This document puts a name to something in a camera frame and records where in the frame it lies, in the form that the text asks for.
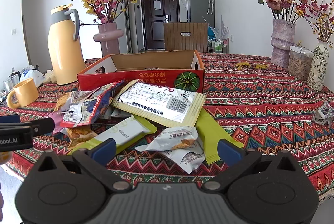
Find lime green snack packet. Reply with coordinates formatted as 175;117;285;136
196;109;243;165

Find green white snack bar packet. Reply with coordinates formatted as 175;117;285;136
68;115;157;155

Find pink snack packet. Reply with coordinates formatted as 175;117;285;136
48;112;67;135

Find white cracker snack packet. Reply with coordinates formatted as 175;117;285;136
135;126;205;174

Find red blue snack packet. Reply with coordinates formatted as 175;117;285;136
60;80;124;128

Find large cream striped snack bag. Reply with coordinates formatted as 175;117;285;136
111;79;206;127

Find orange cookie snack packet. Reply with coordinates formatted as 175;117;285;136
66;125;97;148

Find yellow ceramic mug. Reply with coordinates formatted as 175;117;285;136
6;78;39;109

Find clear drinking glass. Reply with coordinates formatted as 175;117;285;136
3;74;20;93

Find patterned red tablecloth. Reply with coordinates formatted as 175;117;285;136
1;53;333;201

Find white plastic bag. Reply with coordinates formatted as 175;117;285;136
20;65;45;88

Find fallen yellow petals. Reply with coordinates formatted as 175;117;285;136
235;61;269;71

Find red cardboard pumpkin box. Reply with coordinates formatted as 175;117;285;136
77;50;205;93

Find crumpled paper ball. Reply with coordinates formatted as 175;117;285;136
312;101;334;127

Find floral white bottle vase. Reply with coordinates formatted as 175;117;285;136
307;39;329;92

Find pink glass vase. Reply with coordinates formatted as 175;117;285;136
93;22;124;57

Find clear jar of seeds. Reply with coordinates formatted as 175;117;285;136
288;45;314;81

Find wooden slatted chair back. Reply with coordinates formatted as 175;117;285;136
164;22;208;52

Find textured mauve ceramic vase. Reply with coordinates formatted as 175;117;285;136
271;19;296;68

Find dark brown entrance door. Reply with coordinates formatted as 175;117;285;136
142;0;180;51

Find grey refrigerator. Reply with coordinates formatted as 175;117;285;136
186;0;215;27

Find yellow thermos jug grey handle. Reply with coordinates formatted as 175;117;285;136
48;4;85;85

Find wire storage rack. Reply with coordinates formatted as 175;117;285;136
208;25;229;53

